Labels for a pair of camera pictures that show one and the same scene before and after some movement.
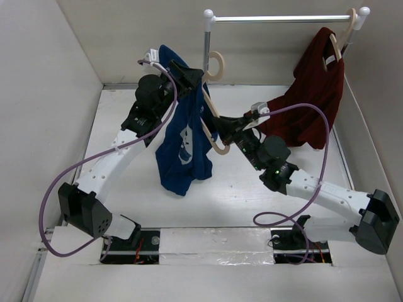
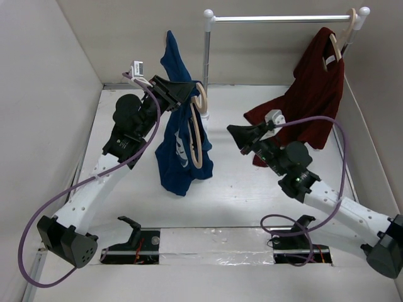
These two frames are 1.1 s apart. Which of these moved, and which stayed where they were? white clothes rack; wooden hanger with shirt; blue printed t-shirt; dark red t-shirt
Moved: blue printed t-shirt
Stayed: dark red t-shirt; white clothes rack; wooden hanger with shirt
